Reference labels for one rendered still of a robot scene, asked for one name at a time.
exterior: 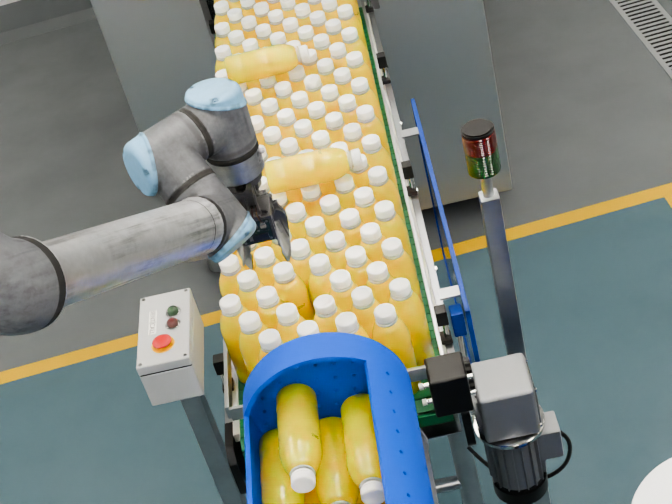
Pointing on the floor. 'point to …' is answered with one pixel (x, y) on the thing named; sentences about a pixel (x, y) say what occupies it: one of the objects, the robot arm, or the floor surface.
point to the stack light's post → (503, 280)
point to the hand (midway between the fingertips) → (268, 256)
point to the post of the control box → (212, 448)
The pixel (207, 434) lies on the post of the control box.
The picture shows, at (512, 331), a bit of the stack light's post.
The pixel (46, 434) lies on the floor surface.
